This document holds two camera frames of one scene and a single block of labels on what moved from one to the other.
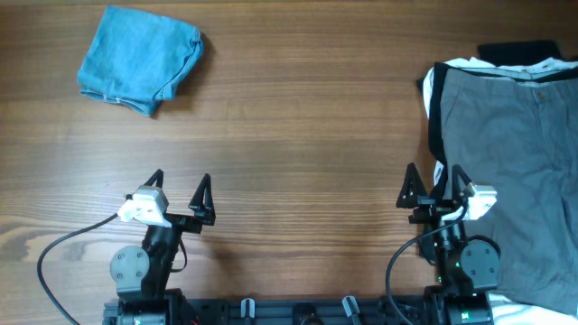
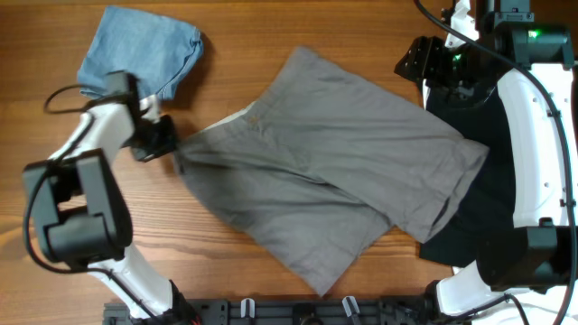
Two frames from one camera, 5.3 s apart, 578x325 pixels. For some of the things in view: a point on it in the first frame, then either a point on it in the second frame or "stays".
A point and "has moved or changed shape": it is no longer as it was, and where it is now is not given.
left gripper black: x=202 y=208 -> x=144 y=153
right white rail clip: x=350 y=305 stays
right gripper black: x=432 y=208 -> x=424 y=56
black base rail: x=416 y=310 stays
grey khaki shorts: x=517 y=129 has moved or changed shape
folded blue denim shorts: x=137 y=60 stays
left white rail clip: x=247 y=308 stays
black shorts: x=435 y=136 -> x=488 y=203
